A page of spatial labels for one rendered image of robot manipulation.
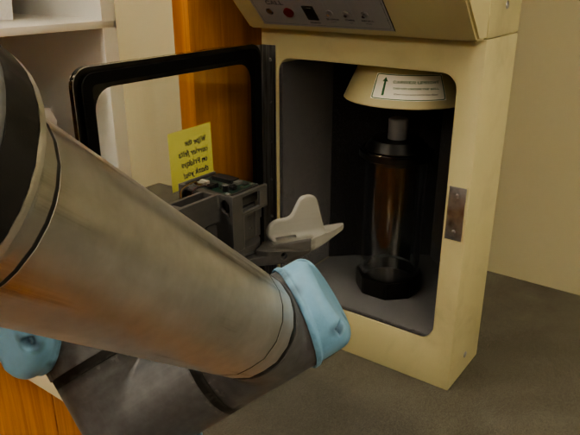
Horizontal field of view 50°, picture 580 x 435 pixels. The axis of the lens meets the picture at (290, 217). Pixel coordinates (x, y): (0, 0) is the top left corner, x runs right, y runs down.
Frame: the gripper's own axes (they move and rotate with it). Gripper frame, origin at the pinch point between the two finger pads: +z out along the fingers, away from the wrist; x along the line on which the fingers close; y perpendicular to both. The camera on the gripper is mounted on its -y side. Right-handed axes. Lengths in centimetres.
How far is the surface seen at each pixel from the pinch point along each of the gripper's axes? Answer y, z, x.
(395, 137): 4.4, 24.9, -0.5
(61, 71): -1, 58, 127
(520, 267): -27, 59, -12
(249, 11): 21.7, 11.6, 14.9
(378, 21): 21.2, 11.9, -3.9
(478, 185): 1.7, 19.2, -15.1
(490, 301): -28, 45, -11
